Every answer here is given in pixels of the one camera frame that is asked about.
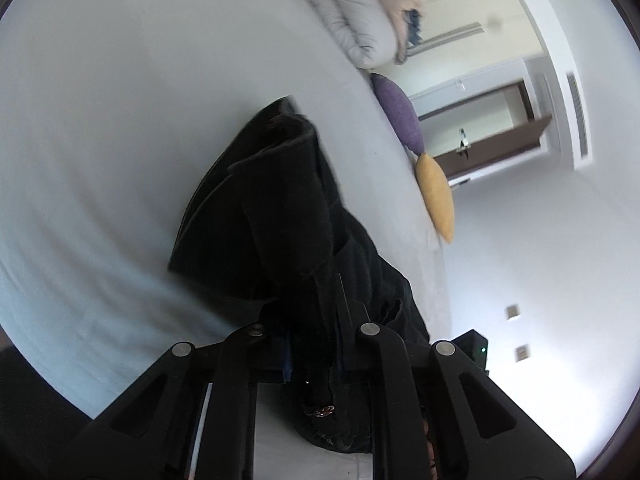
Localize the brown door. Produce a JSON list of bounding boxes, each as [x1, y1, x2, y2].
[[432, 112, 553, 181]]

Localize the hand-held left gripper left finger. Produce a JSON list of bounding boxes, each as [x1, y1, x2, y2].
[[85, 324, 292, 480]]

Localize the bed with white sheet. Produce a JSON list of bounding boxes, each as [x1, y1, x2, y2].
[[0, 0, 453, 421]]

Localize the yellow pillow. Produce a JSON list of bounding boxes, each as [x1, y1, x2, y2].
[[415, 152, 456, 245]]

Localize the brown door frame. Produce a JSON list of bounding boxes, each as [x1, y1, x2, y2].
[[417, 79, 531, 121]]

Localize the purple pillow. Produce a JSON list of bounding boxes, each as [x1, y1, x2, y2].
[[371, 72, 426, 156]]

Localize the blue grey cloth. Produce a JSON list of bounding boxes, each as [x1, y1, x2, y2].
[[404, 7, 423, 46]]

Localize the cream wardrobe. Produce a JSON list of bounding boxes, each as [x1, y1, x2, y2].
[[400, 0, 546, 96]]

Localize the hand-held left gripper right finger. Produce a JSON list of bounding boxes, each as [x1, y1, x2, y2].
[[345, 322, 576, 480]]

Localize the black pants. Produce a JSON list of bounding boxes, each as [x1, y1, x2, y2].
[[167, 95, 433, 456]]

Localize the folded beige duvet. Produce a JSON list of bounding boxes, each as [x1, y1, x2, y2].
[[285, 0, 426, 68]]

